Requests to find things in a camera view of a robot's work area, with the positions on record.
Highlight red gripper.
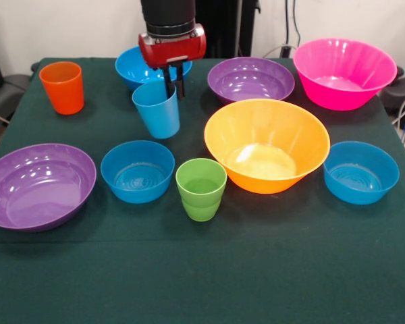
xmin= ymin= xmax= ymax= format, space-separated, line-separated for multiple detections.
xmin=138 ymin=24 xmax=207 ymax=101

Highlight light blue plastic cup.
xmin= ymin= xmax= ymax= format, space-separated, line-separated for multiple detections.
xmin=131 ymin=80 xmax=181 ymax=140

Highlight shallow blue plastic bowl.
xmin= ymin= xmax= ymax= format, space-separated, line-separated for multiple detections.
xmin=100 ymin=140 xmax=176 ymax=205
xmin=323 ymin=140 xmax=400 ymax=206

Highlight deep blue plastic bowl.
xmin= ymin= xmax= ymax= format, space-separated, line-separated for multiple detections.
xmin=115 ymin=45 xmax=193 ymax=92

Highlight purple plastic bowl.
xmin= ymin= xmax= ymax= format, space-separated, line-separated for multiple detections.
xmin=207 ymin=56 xmax=296 ymax=105
xmin=0 ymin=142 xmax=97 ymax=234

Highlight orange plastic bowl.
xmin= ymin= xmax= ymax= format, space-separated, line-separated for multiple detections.
xmin=203 ymin=98 xmax=331 ymax=195

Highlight green plastic cup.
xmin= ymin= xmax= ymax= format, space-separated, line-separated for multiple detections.
xmin=175 ymin=157 xmax=228 ymax=223

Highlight orange plastic cup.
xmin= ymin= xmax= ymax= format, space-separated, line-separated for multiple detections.
xmin=38 ymin=61 xmax=85 ymax=116

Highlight pink plastic bowl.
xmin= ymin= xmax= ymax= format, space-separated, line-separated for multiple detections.
xmin=292 ymin=38 xmax=398 ymax=112

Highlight dark green tablecloth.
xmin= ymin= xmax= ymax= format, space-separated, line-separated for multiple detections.
xmin=0 ymin=57 xmax=405 ymax=324

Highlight black rounded equipment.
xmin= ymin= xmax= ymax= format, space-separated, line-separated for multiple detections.
xmin=379 ymin=66 xmax=405 ymax=116

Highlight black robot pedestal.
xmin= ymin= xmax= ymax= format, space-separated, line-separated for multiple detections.
xmin=143 ymin=0 xmax=261 ymax=58

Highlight grey cable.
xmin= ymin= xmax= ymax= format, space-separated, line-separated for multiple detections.
xmin=263 ymin=43 xmax=296 ymax=59

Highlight black wall cable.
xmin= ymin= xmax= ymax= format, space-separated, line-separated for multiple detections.
xmin=284 ymin=0 xmax=290 ymax=47
xmin=292 ymin=0 xmax=302 ymax=45

